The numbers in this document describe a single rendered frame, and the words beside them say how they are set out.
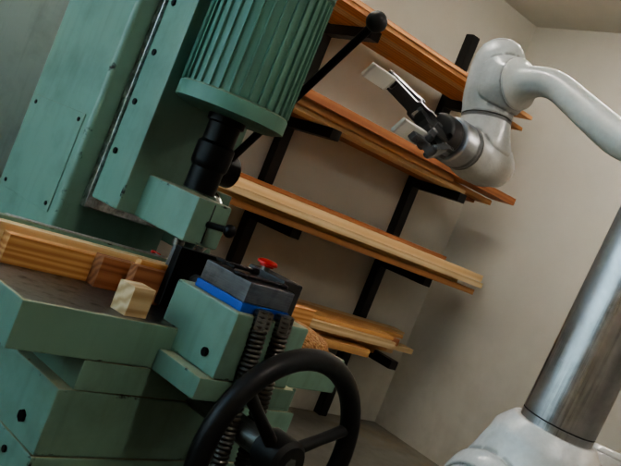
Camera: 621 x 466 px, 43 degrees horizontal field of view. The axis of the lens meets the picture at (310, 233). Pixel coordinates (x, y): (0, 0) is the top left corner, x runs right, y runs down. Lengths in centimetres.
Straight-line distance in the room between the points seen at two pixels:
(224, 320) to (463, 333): 393
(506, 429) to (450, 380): 380
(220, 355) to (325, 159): 333
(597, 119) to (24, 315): 96
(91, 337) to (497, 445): 54
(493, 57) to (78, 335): 98
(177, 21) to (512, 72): 65
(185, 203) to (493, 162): 65
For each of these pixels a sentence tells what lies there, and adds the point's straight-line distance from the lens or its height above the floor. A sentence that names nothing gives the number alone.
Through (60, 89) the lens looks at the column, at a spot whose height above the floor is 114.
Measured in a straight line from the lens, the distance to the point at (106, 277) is 116.
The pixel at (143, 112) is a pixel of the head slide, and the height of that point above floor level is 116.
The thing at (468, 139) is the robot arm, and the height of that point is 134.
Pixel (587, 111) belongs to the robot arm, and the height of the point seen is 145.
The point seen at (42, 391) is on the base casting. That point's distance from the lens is 105.
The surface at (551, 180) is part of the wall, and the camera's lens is 483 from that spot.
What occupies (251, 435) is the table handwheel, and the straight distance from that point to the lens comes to 105.
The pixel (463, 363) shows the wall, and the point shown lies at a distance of 486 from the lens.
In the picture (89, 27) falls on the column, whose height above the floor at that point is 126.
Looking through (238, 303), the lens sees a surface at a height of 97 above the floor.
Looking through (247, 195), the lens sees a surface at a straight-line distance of 338.
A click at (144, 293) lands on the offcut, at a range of 105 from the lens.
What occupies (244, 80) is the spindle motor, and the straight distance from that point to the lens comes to 116.
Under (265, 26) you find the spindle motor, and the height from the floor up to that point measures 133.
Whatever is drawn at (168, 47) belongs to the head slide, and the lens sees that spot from 130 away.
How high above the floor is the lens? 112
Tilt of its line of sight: 2 degrees down
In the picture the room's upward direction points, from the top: 22 degrees clockwise
